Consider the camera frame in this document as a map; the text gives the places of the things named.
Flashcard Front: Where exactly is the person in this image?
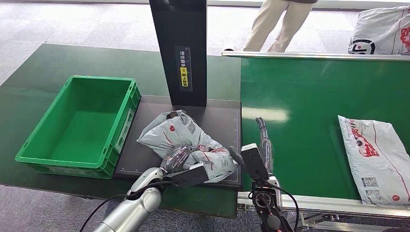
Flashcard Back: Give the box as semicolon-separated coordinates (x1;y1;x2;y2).
222;0;318;53

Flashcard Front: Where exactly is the grey courier bag package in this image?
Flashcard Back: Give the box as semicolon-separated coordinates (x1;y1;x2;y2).
136;110;240;184

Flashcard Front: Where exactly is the large white courier bag package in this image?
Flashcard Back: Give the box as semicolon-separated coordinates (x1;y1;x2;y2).
348;5;410;56

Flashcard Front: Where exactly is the green conveyor belt with frame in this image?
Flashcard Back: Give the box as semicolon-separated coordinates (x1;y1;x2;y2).
221;50;410;232

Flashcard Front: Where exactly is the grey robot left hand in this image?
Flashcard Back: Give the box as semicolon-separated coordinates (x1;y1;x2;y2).
159;145;201;175

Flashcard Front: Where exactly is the flat white courier bag package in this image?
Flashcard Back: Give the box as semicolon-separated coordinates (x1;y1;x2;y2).
337;115;410;206

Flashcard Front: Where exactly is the yellow and black label sticker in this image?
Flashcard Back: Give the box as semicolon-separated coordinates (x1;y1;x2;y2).
174;45;193;93

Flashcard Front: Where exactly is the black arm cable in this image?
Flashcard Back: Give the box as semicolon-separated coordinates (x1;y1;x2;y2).
268;182;300;232
79;180;184;232

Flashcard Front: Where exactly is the green plastic crate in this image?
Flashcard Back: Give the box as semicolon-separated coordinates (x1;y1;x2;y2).
15;75;142;180

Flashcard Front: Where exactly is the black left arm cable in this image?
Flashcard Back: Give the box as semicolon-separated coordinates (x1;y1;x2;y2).
79;180;184;232

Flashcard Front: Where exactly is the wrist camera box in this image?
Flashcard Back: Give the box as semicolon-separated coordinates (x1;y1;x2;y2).
240;143;270;182
164;162;210;189

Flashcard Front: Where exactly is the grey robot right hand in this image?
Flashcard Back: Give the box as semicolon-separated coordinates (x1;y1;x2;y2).
228;116;275;176

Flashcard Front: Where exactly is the black inbound scanner machine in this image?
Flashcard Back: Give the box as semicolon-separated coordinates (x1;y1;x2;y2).
114;0;243;189

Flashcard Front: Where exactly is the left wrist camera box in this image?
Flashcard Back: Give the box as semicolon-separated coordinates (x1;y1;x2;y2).
164;162;210;189

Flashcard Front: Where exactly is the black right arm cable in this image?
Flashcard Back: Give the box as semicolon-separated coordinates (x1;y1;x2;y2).
268;182;300;232

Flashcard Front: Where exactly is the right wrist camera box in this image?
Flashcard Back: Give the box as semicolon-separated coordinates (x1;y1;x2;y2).
240;143;270;182

